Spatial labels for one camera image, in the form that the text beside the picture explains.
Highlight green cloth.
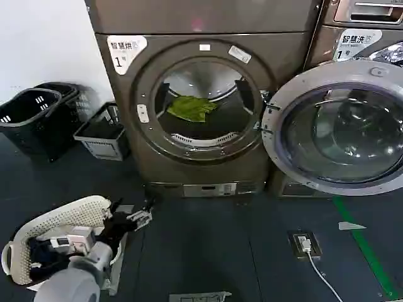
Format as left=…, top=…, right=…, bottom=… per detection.
left=166, top=96, right=219, bottom=123

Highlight dark clothes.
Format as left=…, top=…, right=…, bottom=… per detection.
left=28, top=237, right=69, bottom=282

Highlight grey machine with drawer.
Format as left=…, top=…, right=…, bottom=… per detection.
left=270, top=0, right=403, bottom=199

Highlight floor socket box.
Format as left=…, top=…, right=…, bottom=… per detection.
left=287, top=231, right=322, bottom=260

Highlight grey front-load dryer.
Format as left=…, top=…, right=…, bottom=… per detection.
left=84, top=0, right=325, bottom=199

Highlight round glass dryer door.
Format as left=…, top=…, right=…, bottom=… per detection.
left=260, top=59, right=403, bottom=196

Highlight grey square bin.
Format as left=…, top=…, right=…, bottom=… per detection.
left=73, top=102, right=132, bottom=162

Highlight black slotted laundry basket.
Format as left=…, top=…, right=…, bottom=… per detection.
left=33, top=82, right=96, bottom=163

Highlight black laundry basket with handle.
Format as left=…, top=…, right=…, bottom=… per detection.
left=0, top=87, right=62, bottom=159

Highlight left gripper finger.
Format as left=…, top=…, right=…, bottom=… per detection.
left=104, top=197, right=124, bottom=220
left=127, top=201, right=154, bottom=232

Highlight white power cable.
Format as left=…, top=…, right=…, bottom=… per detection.
left=307, top=250, right=343, bottom=302

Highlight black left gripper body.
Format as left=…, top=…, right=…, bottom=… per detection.
left=102, top=211, right=136, bottom=245

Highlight white perforated laundry basket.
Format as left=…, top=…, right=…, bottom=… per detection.
left=1, top=194, right=128, bottom=296

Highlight white plug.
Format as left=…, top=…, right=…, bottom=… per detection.
left=297, top=236, right=312, bottom=253

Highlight green floor tape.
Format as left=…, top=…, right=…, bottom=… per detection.
left=332, top=196, right=400, bottom=299

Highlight white floor tape piece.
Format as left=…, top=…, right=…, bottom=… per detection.
left=338, top=221, right=367, bottom=231

